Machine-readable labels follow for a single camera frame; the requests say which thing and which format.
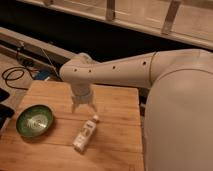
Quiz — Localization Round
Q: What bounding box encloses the white plastic bottle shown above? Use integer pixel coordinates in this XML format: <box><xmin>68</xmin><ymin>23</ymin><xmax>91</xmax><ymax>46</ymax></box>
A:
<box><xmin>73</xmin><ymin>115</ymin><xmax>99</xmax><ymax>153</ymax></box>

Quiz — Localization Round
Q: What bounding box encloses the black device at left edge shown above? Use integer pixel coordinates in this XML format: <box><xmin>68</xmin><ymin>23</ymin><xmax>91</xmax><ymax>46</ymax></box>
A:
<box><xmin>0</xmin><ymin>88</ymin><xmax>14</xmax><ymax>129</ymax></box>

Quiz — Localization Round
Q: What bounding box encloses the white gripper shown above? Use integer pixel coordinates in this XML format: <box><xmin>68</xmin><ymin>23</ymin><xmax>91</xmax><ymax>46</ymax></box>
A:
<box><xmin>71</xmin><ymin>84</ymin><xmax>97</xmax><ymax>113</ymax></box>

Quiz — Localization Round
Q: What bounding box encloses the green ceramic bowl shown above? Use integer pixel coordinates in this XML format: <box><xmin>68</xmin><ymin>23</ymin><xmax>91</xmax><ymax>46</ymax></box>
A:
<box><xmin>16</xmin><ymin>104</ymin><xmax>54</xmax><ymax>138</ymax></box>

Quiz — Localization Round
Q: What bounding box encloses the wooden cutting board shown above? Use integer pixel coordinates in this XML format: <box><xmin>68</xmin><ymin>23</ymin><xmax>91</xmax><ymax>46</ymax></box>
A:
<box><xmin>0</xmin><ymin>81</ymin><xmax>144</xmax><ymax>171</ymax></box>

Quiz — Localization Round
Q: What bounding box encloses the white cable with plug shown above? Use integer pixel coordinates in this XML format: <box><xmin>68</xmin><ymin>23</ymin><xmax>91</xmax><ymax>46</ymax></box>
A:
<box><xmin>39</xmin><ymin>46</ymin><xmax>61</xmax><ymax>78</ymax></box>

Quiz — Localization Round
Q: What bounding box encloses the black coiled cable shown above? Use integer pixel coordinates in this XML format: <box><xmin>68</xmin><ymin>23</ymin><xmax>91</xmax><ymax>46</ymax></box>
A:
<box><xmin>1</xmin><ymin>66</ymin><xmax>36</xmax><ymax>90</ymax></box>

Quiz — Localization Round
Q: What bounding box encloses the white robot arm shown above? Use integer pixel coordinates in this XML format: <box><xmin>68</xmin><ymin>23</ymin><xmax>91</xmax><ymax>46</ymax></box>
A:
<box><xmin>60</xmin><ymin>49</ymin><xmax>213</xmax><ymax>171</ymax></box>

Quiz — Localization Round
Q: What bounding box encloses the blue box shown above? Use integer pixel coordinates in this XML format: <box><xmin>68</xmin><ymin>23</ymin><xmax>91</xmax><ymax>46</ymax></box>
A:
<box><xmin>34</xmin><ymin>70</ymin><xmax>50</xmax><ymax>80</ymax></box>

